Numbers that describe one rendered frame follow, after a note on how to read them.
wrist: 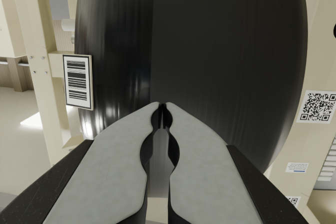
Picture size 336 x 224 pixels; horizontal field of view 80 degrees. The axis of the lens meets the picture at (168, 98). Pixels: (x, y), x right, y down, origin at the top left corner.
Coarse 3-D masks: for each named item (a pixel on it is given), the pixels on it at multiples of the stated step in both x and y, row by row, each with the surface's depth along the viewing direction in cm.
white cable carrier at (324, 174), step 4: (332, 144) 48; (332, 148) 48; (328, 152) 49; (332, 152) 49; (328, 156) 49; (332, 156) 49; (324, 160) 50; (328, 160) 50; (332, 160) 50; (324, 164) 50; (328, 164) 50; (332, 164) 50; (324, 168) 50; (328, 168) 50; (332, 168) 50; (320, 172) 51; (324, 172) 51; (328, 172) 51; (332, 172) 51; (320, 176) 51; (324, 176) 51; (328, 176) 51; (324, 180) 52; (328, 180) 52
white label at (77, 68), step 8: (64, 56) 22; (72, 56) 22; (80, 56) 21; (88, 56) 21; (64, 64) 23; (72, 64) 22; (80, 64) 22; (88, 64) 21; (64, 72) 23; (72, 72) 22; (80, 72) 22; (88, 72) 21; (64, 80) 23; (72, 80) 23; (80, 80) 22; (88, 80) 22; (64, 88) 23; (72, 88) 23; (80, 88) 22; (88, 88) 22; (72, 96) 23; (80, 96) 23; (88, 96) 22; (72, 104) 23; (80, 104) 23; (88, 104) 22
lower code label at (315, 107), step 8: (304, 96) 42; (312, 96) 42; (320, 96) 42; (328, 96) 42; (304, 104) 43; (312, 104) 43; (320, 104) 43; (328, 104) 43; (304, 112) 43; (312, 112) 43; (320, 112) 43; (328, 112) 43; (296, 120) 44; (304, 120) 44; (312, 120) 44; (320, 120) 44; (328, 120) 44
